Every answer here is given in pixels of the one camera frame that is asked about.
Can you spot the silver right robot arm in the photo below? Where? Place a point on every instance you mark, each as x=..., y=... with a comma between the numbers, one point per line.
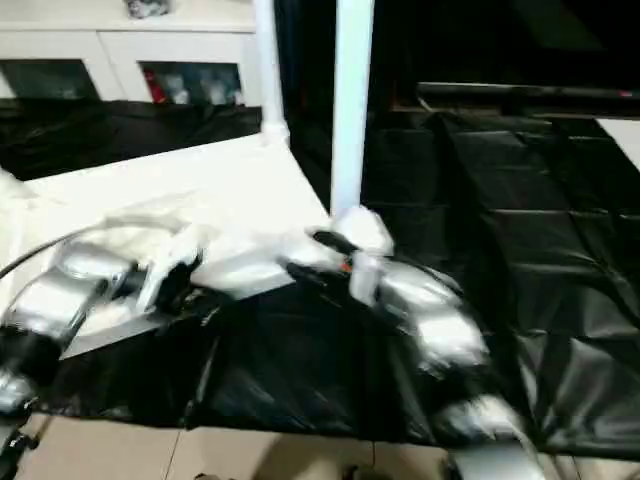
x=435, y=315

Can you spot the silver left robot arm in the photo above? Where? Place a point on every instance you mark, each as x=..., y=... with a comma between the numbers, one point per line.
x=60, y=300

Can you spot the black plastic mat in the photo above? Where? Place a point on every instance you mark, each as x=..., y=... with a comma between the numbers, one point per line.
x=500, y=225

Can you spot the white glass-door cabinet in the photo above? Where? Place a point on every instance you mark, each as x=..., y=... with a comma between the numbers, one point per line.
x=125, y=45

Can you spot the dark grey bundle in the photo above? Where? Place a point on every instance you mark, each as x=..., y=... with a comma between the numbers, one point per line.
x=149, y=7

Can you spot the white board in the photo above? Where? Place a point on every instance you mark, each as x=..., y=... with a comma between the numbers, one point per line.
x=622, y=140

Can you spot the black metal rail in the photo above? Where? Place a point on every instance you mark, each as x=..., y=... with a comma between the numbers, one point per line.
x=525, y=91

